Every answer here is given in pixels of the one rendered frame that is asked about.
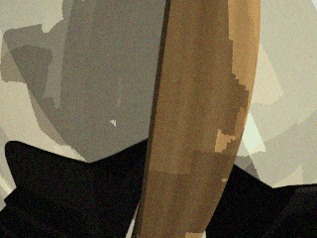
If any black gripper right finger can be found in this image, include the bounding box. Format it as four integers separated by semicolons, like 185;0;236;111
205;164;317;238

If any brown wooden board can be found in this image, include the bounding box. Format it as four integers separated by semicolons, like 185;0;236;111
136;0;261;238

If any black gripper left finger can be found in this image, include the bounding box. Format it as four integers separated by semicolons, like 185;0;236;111
4;139;147;238

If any brown wooden post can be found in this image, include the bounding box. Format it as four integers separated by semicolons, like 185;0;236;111
131;201;142;238

